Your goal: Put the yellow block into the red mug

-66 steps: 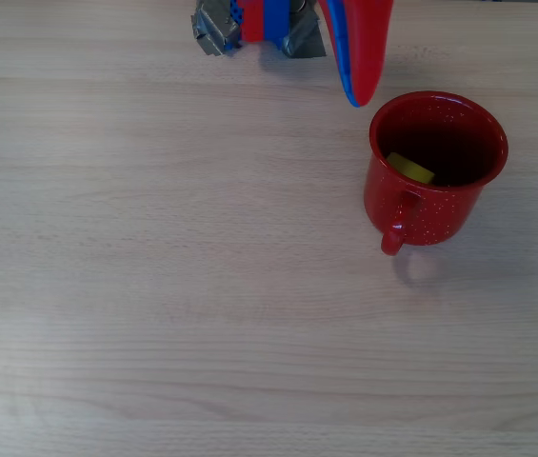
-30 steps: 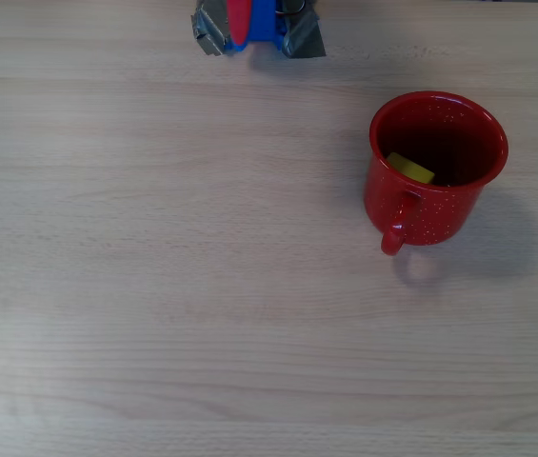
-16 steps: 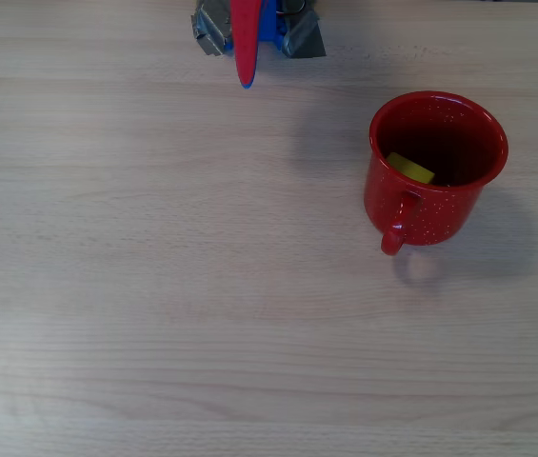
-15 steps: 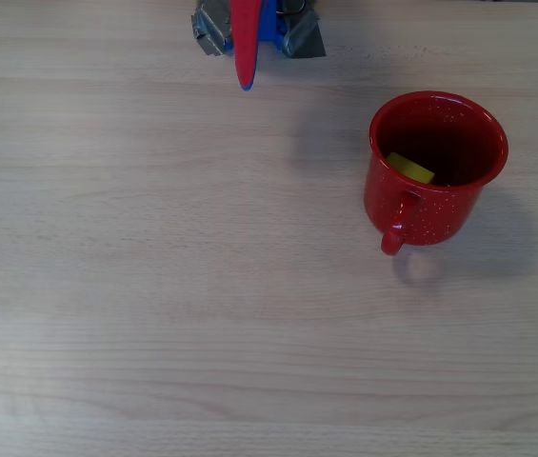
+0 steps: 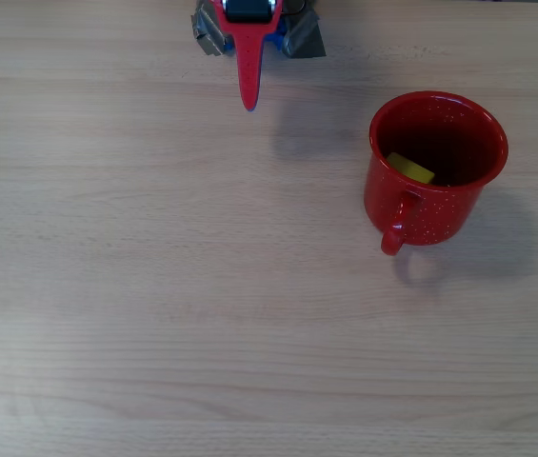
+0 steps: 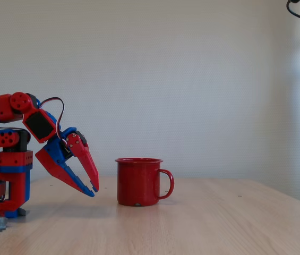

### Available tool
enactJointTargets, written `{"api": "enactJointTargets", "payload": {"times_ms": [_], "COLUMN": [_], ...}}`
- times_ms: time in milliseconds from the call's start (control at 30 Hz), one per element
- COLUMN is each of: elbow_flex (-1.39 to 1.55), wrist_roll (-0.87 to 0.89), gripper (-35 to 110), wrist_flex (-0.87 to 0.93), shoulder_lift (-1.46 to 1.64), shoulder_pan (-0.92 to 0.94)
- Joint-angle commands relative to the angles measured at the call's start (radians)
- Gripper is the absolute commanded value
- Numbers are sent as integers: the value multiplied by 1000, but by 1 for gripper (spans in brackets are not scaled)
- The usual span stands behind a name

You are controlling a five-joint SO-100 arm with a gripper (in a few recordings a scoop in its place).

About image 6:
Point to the red blue gripper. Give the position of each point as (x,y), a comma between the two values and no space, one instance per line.
(57,149)

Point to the red speckled enamel mug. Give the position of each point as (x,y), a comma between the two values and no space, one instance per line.
(136,183)

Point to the grey tape piece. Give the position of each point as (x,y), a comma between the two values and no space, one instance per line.
(24,212)

